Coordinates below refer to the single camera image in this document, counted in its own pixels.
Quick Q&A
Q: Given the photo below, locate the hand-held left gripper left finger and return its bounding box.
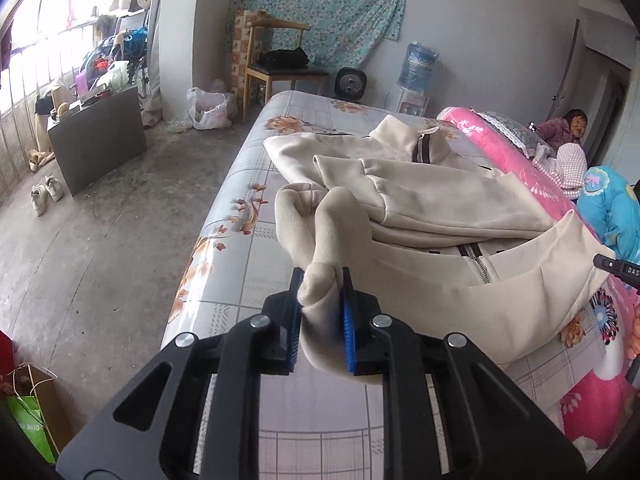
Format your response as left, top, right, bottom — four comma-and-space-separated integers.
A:
56, 266, 306, 480

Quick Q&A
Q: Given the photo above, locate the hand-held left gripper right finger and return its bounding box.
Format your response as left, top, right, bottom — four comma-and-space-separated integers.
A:
340, 266, 586, 480

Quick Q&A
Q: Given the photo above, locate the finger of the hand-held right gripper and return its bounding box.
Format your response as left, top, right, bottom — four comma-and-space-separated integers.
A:
592, 253, 640, 292

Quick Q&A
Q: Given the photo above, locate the cream zip jacket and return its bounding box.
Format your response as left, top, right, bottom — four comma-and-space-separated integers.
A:
262, 114, 618, 386

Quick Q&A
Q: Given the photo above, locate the blue floral padded jacket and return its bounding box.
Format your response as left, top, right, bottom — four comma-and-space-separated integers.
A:
577, 165, 640, 261

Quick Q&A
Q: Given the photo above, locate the bed with floral plaid sheet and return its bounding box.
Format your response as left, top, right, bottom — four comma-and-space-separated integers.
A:
160, 90, 621, 480

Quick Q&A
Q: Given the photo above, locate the pink checkered cloth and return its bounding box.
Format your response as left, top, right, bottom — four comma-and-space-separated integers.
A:
532, 142, 588, 191

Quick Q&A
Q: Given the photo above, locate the pink printed blanket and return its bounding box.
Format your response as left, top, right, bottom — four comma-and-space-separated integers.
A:
435, 106, 640, 466

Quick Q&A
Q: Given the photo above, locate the grey door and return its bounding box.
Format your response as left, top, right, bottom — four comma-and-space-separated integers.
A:
550, 19, 636, 156

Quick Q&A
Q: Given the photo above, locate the grey lace pillow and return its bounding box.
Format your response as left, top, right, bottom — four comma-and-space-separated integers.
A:
480, 110, 538, 148

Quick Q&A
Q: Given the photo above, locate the white plastic bag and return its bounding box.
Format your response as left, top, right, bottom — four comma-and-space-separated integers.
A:
186, 79, 233, 131

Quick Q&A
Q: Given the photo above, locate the white water dispenser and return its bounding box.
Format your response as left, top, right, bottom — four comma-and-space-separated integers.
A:
395, 82, 431, 116

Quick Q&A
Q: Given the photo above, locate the black round fan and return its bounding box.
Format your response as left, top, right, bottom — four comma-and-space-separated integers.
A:
334, 67, 369, 106

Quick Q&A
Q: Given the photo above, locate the dark grey low table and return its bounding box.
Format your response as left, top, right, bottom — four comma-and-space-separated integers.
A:
47, 84, 148, 197

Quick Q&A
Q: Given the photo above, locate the black bag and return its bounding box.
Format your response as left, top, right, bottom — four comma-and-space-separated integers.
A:
260, 47, 310, 68

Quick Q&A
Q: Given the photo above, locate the green paper bag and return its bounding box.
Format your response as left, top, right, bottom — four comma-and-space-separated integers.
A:
5, 364, 71, 466

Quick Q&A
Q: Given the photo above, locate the blue water bottle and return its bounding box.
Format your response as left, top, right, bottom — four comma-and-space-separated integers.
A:
397, 41, 440, 95

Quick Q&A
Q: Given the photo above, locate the red paper bag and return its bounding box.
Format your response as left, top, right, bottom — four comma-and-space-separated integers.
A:
0, 331, 16, 377

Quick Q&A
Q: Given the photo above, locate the wooden chair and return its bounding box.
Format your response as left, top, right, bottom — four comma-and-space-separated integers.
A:
242, 17, 331, 121

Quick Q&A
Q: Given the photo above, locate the teal floral wall cloth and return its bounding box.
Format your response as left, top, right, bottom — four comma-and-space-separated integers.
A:
227, 0, 411, 68

